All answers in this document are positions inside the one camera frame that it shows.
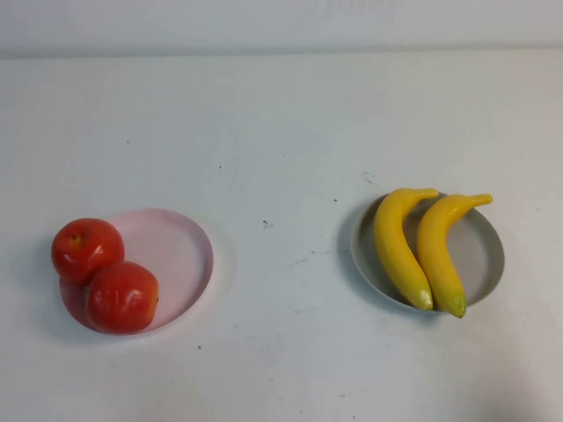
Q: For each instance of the yellow plastic banana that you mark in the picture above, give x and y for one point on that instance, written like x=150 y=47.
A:
x=391 y=246
x=435 y=255

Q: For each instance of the red plastic apple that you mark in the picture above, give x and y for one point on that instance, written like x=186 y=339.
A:
x=85 y=250
x=121 y=299

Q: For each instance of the pink round plate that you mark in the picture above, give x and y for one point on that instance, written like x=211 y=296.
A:
x=176 y=255

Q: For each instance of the grey round plate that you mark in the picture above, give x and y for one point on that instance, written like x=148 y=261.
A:
x=479 y=259

